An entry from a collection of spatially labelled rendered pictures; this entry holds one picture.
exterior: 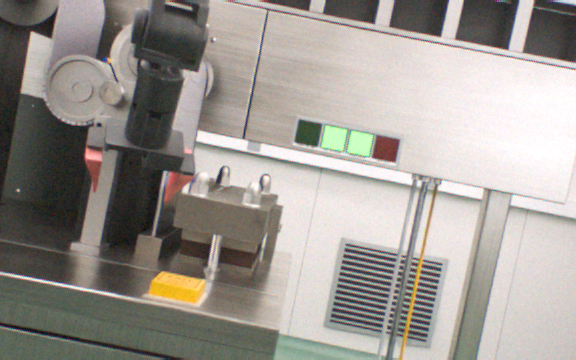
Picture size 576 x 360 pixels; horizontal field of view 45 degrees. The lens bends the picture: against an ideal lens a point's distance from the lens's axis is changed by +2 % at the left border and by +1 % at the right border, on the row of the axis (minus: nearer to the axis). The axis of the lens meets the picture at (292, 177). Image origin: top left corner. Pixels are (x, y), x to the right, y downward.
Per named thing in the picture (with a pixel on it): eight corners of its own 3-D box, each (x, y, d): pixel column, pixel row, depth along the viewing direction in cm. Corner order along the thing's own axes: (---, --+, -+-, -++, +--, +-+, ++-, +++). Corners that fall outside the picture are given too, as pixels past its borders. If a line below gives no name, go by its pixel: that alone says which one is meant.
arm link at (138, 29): (137, 13, 79) (210, 32, 82) (137, -23, 88) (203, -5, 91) (117, 102, 85) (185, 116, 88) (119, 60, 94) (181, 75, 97)
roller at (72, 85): (39, 114, 124) (51, 48, 124) (86, 119, 150) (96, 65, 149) (105, 128, 124) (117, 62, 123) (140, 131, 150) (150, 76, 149)
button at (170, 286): (147, 296, 98) (151, 280, 98) (158, 286, 105) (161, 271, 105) (195, 306, 98) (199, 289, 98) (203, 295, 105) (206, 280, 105)
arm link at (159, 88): (142, 65, 82) (189, 76, 84) (142, 41, 87) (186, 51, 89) (130, 114, 85) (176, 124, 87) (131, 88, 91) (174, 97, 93)
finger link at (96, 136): (79, 173, 96) (91, 116, 91) (131, 181, 99) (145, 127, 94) (75, 202, 91) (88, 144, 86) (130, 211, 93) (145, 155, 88)
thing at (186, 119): (159, 192, 125) (178, 92, 124) (183, 184, 148) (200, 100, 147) (162, 192, 125) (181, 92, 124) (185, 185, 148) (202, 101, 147)
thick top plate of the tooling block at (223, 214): (172, 226, 121) (179, 192, 121) (207, 206, 161) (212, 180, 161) (261, 244, 121) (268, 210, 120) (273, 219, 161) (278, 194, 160)
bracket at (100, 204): (68, 250, 118) (101, 74, 117) (81, 245, 125) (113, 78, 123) (97, 256, 118) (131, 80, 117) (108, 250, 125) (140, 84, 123)
